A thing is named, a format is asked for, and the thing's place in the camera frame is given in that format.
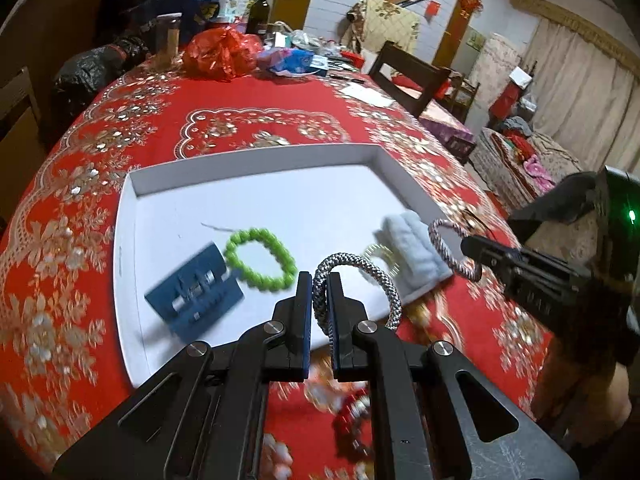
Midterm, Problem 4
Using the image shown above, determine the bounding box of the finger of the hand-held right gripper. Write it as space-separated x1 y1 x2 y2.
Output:
460 236 596 283
492 260 588 323

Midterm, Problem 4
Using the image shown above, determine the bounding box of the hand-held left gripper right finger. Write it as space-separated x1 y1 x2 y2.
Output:
327 270 581 480

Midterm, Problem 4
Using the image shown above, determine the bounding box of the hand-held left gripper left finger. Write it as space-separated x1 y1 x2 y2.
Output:
52 270 313 480

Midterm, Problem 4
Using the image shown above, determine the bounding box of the grey braided bracelet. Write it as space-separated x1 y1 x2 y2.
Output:
311 252 402 336
428 217 483 281

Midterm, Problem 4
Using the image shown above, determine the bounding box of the light blue fluffy hair band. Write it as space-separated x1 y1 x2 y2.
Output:
374 210 453 293

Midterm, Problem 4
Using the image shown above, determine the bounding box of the green bead bracelet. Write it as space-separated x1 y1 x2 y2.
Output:
225 227 298 293

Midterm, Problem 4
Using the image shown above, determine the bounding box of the blue hair clip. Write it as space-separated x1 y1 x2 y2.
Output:
145 242 246 338

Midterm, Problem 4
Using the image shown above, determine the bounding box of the white cardboard box tray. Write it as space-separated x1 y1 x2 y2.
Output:
112 144 473 390

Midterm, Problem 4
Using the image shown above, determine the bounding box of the person's right forearm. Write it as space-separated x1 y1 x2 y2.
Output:
532 330 633 448

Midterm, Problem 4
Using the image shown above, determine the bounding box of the pink cloth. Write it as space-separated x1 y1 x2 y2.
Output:
522 155 556 191

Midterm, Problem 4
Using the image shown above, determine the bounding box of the floral covered sofa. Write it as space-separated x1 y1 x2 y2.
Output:
472 127 586 211

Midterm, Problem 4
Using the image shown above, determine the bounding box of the beige curtain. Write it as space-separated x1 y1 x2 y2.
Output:
520 17 640 176

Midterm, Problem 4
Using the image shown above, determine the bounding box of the dark wooden chair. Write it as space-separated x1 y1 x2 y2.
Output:
447 72 481 123
367 41 452 120

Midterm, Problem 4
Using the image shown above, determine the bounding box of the floral covered cabinet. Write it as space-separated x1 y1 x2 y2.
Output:
472 32 523 111

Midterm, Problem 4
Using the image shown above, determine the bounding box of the white paper sheet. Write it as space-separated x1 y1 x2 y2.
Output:
340 82 396 108

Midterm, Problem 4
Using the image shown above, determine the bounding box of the floral hanging cloth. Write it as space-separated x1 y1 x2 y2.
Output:
345 0 421 68

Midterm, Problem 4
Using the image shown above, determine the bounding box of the blue white plastic packet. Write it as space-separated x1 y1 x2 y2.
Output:
257 47 331 77

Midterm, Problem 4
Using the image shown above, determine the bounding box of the red plastic bag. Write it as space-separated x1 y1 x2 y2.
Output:
182 27 262 81

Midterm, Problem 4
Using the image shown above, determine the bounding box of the dark wine bottle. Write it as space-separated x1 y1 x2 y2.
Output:
246 0 271 36

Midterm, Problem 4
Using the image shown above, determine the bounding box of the glass jar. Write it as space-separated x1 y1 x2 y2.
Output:
155 12 182 68

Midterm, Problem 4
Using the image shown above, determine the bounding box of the blue plastic bag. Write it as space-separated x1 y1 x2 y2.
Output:
135 0 221 43

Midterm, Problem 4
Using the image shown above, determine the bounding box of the brown wooden chair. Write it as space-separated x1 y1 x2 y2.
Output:
0 66 43 226

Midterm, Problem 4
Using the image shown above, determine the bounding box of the brown round wooden board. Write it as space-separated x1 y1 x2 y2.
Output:
0 0 116 81

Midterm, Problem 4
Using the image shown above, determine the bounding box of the gold bead bracelet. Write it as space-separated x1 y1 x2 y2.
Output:
362 242 401 276

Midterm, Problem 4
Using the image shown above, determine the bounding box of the red bead bracelet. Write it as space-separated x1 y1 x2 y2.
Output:
332 395 373 461

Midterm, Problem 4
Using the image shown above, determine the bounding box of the white bead bracelet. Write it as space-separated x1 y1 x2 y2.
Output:
265 432 293 480

